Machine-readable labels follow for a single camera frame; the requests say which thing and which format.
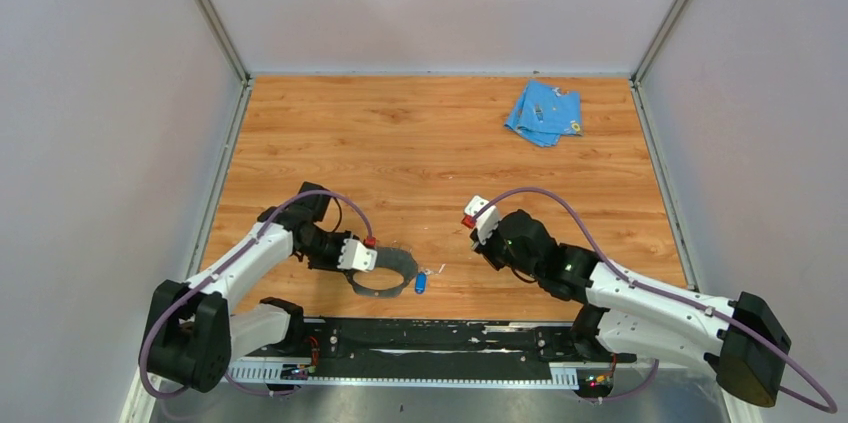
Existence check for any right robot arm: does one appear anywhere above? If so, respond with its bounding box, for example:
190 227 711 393
463 208 791 408

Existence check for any key with green tag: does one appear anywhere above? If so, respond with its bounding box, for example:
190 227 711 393
422 265 445 276

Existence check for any key with blue tag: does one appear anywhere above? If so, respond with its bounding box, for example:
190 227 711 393
414 272 428 294

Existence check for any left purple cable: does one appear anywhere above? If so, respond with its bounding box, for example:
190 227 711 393
137 188 378 401

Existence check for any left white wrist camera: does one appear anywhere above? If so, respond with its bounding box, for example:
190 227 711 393
337 238 378 272

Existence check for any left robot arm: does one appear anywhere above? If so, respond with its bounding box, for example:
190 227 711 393
138 182 376 400

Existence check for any folded blue cloth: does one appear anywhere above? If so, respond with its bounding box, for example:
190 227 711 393
504 80 584 148

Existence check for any white slotted cable duct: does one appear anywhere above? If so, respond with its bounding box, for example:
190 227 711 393
162 363 580 389

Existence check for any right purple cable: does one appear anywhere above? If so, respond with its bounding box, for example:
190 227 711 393
462 186 839 415

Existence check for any purple cable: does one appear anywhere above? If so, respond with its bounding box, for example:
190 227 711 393
462 186 839 415
137 188 378 401

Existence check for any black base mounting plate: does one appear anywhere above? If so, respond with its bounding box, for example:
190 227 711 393
247 317 616 382

